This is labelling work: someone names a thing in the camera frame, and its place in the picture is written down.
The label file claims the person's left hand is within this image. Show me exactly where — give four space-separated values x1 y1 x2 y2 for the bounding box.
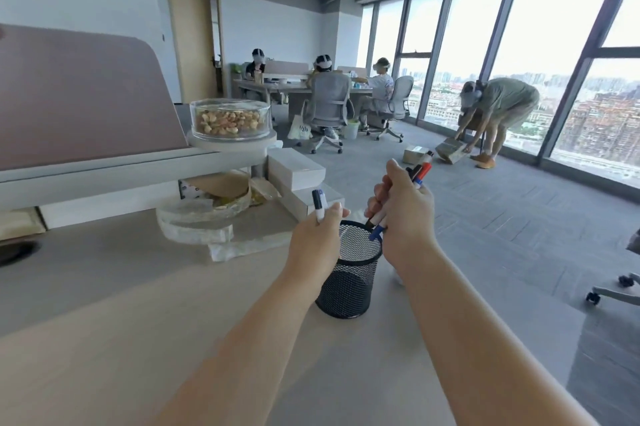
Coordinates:
285 202 351 287

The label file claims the person's right hand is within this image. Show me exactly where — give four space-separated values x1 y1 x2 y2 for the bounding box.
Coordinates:
363 159 441 269

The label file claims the black mesh pen cup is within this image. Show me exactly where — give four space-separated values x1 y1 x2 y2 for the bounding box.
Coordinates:
315 219 384 320

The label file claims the bunch of white markers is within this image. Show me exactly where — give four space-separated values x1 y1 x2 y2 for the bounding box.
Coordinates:
363 150 435 243

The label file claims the person's left forearm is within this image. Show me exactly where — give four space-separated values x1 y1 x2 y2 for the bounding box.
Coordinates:
149 268 329 426

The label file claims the person's right forearm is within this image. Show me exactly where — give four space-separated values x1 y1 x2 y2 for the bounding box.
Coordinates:
395 245 601 426

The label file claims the white rectangular box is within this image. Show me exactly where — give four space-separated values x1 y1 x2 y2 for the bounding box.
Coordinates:
277 180 346 223
267 147 327 192

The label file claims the brown cardboard box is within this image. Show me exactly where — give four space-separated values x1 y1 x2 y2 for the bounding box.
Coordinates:
435 137 471 166

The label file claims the beige desk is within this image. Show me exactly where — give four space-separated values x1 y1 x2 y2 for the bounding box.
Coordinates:
0 176 587 426

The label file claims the brown desk divider panel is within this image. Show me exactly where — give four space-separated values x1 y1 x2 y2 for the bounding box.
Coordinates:
0 23 279 214

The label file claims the crumpled clear plastic bag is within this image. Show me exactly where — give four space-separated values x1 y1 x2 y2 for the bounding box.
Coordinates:
207 226 297 263

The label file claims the grey mesh swivel chair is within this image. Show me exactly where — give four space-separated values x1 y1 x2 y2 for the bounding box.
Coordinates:
297 72 357 156
366 76 416 144

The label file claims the white tote bag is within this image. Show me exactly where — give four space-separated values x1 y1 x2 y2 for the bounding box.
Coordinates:
287 114 314 141

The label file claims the white shallow dish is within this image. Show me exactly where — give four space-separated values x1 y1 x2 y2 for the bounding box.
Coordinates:
155 180 253 245

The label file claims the clear snack container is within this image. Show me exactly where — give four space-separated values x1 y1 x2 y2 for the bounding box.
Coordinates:
189 98 273 142

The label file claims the long grey background table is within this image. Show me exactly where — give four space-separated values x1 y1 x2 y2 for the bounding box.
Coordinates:
232 72 381 128

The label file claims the white base swivel chair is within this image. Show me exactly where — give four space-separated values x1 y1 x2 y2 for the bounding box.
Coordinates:
585 228 640 307

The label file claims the light wooden door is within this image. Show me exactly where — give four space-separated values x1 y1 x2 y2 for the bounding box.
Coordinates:
165 0 222 105

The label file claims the black oval cable grommet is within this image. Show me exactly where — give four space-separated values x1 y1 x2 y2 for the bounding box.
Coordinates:
0 238 42 267

